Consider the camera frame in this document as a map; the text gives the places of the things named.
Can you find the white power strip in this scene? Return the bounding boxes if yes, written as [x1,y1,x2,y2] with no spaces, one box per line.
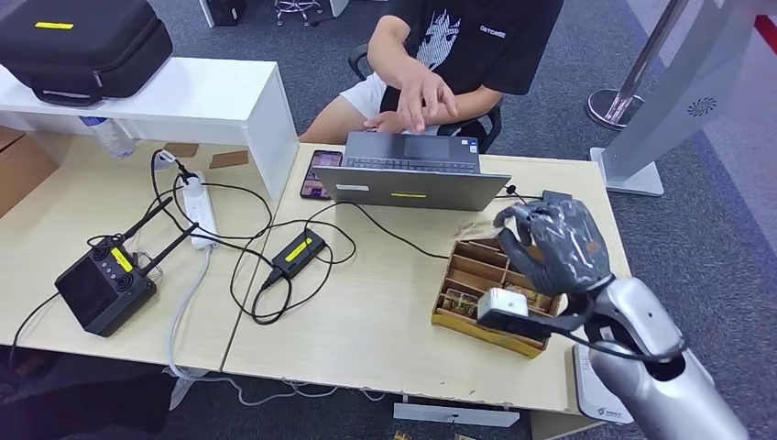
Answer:
[179,171,220,251]

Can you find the grey laptop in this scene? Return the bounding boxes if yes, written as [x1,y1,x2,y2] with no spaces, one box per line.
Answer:
[311,131,512,213]

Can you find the black adapter with yellow label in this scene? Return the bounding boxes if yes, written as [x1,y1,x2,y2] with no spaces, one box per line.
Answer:
[270,228,328,281]

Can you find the clear water bottle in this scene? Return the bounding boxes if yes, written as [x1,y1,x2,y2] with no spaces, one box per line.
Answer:
[79,116,136,160]

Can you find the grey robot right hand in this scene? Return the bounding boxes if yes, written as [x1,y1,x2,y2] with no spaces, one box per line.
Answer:
[492,199,615,298]

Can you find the black carrying case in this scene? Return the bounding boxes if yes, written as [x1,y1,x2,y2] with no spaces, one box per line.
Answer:
[0,0,174,107]

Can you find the person's left hand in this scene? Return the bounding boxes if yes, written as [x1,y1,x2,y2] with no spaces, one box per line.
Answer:
[363,110,415,136]

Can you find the chrome stool base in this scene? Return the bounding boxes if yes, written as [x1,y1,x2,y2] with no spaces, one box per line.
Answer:
[273,0,324,26]

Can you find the black smartphone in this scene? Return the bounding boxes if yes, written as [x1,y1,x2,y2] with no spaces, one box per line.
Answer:
[299,148,345,201]

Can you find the black adapter power cable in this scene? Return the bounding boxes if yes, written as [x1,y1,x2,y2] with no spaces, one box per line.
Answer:
[227,216,358,326]

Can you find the brown cardboard piece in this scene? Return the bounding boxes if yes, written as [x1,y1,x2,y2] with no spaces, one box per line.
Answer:
[208,149,250,170]
[162,142,201,160]

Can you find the black laptop charger cable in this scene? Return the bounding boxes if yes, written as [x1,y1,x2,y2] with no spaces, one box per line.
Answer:
[304,184,534,262]

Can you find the person's right hand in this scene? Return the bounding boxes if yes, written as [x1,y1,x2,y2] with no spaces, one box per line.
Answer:
[397,62,460,134]

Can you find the brown cardboard box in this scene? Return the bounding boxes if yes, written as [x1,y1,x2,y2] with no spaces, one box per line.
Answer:
[0,126,60,218]

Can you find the white card reader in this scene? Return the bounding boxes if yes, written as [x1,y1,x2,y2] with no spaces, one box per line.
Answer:
[571,343,636,424]

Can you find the black plug cable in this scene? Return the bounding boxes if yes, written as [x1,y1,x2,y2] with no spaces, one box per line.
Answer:
[148,147,276,244]

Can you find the person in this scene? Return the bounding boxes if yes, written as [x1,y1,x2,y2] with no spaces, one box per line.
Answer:
[299,0,565,145]

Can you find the wooden card organizer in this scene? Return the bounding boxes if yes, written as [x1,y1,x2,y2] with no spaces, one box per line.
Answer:
[431,237,563,359]

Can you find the chrome stanchion post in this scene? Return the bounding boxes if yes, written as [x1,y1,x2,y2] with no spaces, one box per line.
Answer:
[585,0,690,130]

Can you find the red barrier belt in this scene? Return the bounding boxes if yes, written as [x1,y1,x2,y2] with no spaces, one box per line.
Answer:
[754,15,777,53]

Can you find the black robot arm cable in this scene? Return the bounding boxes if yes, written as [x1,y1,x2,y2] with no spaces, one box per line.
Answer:
[549,313,688,364]

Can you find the white desk foot bracket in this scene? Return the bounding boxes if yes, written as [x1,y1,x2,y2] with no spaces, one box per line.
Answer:
[393,401,520,429]

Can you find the white desk shelf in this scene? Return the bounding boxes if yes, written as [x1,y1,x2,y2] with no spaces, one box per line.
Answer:
[0,57,300,203]

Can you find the black router with antennas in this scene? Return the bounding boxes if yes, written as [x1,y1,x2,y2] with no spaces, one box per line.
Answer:
[54,197,201,338]

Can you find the black bag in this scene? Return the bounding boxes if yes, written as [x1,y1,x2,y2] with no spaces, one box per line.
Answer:
[204,0,247,27]

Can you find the silver kiosk stand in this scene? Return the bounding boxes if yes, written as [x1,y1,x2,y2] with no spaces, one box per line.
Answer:
[588,0,777,197]

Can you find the black router cable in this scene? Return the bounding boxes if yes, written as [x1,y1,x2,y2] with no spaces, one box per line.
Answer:
[8,292,60,373]

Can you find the white power strip cable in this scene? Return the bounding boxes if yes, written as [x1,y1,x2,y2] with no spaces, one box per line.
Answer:
[165,247,389,407]

